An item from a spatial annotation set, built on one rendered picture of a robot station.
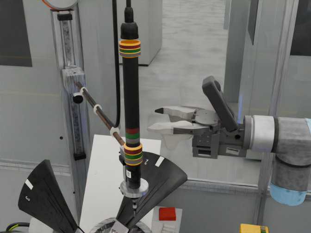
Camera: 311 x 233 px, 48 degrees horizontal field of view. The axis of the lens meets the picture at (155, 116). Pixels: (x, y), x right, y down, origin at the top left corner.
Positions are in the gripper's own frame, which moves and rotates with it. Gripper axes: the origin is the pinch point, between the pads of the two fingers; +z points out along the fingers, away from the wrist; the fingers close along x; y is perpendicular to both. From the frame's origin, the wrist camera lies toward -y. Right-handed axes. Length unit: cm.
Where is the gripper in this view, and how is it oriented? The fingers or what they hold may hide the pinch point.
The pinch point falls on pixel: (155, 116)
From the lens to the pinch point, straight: 74.8
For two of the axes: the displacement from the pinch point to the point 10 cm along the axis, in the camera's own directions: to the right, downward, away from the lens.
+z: -9.8, -0.7, 1.6
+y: 0.0, 9.1, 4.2
